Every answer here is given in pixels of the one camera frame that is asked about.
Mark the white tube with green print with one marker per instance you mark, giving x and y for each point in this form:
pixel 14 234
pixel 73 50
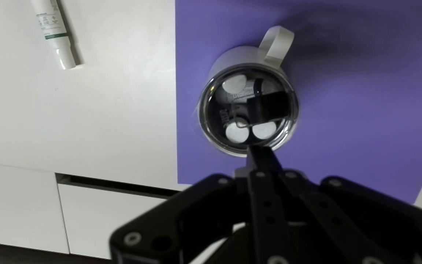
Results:
pixel 52 26

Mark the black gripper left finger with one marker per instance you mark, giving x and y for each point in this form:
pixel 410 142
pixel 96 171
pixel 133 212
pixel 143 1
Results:
pixel 206 209

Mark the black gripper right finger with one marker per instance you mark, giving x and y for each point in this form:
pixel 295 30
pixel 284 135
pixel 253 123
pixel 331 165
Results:
pixel 348 220

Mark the purple rectangular mat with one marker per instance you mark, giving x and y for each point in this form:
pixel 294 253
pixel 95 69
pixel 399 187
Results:
pixel 367 96

